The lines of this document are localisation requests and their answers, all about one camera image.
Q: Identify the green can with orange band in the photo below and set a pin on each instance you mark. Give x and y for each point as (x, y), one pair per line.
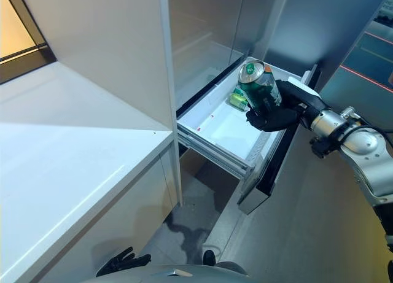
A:
(261, 86)

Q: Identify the bottom fridge drawer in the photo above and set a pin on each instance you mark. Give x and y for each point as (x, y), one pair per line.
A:
(199, 166)

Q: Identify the stainless steel fridge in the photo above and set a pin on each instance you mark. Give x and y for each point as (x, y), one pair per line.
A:
(202, 34)

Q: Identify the silver robot torso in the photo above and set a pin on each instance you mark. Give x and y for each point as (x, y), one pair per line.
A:
(178, 275)

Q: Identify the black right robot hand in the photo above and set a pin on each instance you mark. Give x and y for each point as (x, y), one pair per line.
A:
(291, 111)

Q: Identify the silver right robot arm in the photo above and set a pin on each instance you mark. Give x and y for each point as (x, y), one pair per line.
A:
(365, 148)

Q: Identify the dark framed window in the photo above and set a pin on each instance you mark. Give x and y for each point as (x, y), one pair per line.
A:
(18, 40)

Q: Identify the grey tall side panel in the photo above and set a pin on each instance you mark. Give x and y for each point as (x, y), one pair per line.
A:
(313, 25)

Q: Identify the yellow green drink can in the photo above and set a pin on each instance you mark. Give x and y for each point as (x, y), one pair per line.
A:
(238, 101)

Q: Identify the fridge drawer with white bin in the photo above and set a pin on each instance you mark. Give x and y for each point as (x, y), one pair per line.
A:
(224, 132)

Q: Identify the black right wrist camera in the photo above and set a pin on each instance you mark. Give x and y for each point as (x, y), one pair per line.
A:
(322, 146)

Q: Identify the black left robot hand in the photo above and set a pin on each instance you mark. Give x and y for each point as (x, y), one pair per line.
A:
(122, 263)

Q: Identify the white counter cabinet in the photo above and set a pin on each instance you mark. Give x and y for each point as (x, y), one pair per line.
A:
(61, 172)

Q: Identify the tall white cabinet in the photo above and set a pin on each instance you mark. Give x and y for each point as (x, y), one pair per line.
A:
(107, 49)

